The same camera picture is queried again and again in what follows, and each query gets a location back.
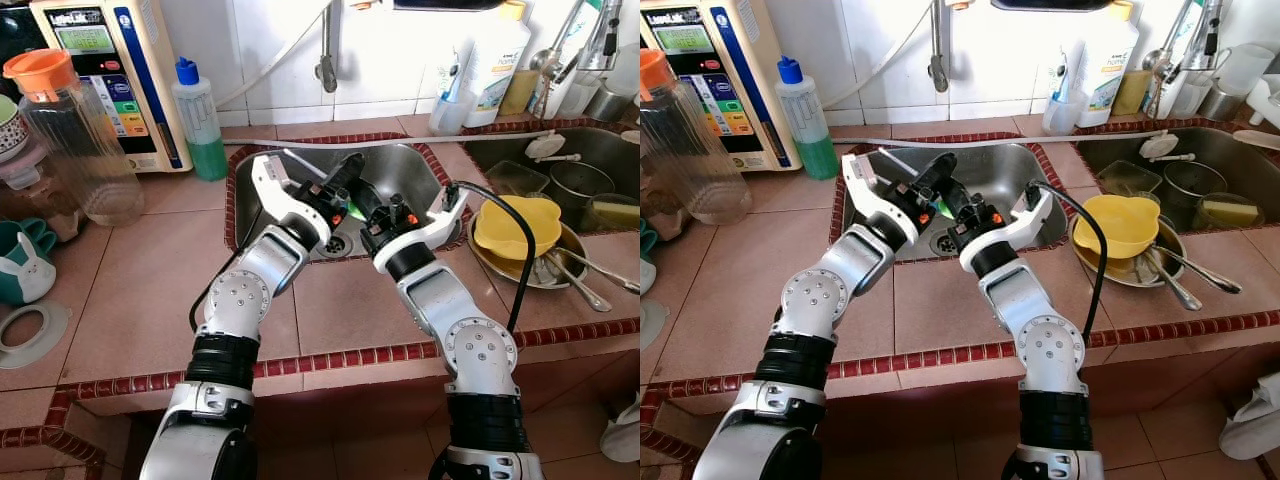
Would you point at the white plastic cup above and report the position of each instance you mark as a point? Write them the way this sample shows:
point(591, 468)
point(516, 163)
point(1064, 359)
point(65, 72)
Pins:
point(1245, 70)

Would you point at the patterned bowl green lid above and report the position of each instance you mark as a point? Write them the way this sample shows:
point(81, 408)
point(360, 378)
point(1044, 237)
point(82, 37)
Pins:
point(8, 130)

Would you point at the yellow plastic bowl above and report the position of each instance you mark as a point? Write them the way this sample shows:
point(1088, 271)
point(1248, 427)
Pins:
point(1115, 225)
point(515, 225)

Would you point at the yellow sponge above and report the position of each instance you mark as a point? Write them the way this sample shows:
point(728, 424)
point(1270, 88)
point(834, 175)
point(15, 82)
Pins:
point(1132, 92)
point(520, 92)

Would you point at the blue white toothbrush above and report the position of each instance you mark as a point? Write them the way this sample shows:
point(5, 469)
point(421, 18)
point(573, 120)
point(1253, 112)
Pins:
point(1065, 75)
point(455, 70)

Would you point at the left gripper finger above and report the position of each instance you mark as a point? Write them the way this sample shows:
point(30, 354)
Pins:
point(350, 170)
point(942, 170)

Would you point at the clear plastic cup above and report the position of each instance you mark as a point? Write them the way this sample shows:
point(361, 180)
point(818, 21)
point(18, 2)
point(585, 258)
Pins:
point(1060, 115)
point(450, 115)

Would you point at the white stick green band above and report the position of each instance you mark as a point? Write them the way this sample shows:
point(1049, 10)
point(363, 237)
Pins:
point(357, 211)
point(945, 210)

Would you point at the cream water ionizer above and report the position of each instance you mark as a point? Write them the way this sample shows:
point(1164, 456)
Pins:
point(110, 80)
point(715, 80)

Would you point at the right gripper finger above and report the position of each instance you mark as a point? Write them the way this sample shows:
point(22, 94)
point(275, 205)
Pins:
point(955, 198)
point(365, 198)

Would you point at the steel cup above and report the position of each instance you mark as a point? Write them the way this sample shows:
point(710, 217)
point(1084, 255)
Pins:
point(605, 102)
point(1220, 102)

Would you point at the container with yellow sponge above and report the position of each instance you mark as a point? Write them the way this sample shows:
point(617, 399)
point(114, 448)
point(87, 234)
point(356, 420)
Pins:
point(612, 210)
point(1225, 210)

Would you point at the white plastic bag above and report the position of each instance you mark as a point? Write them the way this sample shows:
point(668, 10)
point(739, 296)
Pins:
point(1255, 420)
point(625, 430)

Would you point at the steel sink basin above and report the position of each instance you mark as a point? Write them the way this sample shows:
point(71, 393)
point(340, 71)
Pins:
point(1200, 150)
point(410, 170)
point(590, 150)
point(1000, 170)

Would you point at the teal mug white bunny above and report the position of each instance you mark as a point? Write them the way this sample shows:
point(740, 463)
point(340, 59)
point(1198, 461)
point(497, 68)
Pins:
point(22, 265)
point(645, 250)

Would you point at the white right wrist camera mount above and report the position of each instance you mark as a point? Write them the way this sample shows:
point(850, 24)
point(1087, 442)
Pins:
point(435, 225)
point(1020, 225)

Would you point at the round steel plate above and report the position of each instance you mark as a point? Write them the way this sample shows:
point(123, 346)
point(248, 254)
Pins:
point(1130, 272)
point(530, 272)

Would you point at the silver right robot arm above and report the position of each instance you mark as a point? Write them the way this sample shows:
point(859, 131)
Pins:
point(1050, 340)
point(460, 330)

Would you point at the jar with brown contents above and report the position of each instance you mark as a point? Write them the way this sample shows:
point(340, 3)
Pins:
point(20, 195)

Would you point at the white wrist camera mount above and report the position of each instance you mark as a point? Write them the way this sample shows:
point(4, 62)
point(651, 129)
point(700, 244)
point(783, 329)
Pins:
point(435, 225)
point(275, 190)
point(865, 190)
point(1020, 225)

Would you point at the tall chrome faucet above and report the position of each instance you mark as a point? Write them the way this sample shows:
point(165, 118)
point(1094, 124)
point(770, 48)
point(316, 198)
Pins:
point(1195, 40)
point(600, 40)

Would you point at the dark blue basin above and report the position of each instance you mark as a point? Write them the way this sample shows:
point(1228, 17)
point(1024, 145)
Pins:
point(450, 4)
point(1050, 4)

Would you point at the clear pitcher orange lid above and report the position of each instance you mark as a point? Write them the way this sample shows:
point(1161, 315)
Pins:
point(690, 140)
point(75, 140)

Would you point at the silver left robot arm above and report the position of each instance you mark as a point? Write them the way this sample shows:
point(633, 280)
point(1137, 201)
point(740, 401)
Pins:
point(830, 300)
point(235, 300)

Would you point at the clear square container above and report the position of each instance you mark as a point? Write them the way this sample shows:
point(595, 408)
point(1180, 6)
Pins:
point(1125, 178)
point(515, 178)

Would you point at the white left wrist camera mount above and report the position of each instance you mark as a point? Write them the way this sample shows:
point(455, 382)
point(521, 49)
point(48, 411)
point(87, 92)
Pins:
point(275, 190)
point(865, 190)

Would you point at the small steel pot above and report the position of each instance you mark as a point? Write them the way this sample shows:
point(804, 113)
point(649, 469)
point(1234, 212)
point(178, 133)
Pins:
point(1190, 185)
point(580, 185)

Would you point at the green soap bottle blue cap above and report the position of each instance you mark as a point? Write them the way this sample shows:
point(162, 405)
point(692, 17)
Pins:
point(200, 125)
point(807, 125)

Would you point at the white detergent bottle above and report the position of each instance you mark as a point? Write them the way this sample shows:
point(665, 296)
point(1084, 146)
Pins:
point(1105, 60)
point(495, 60)

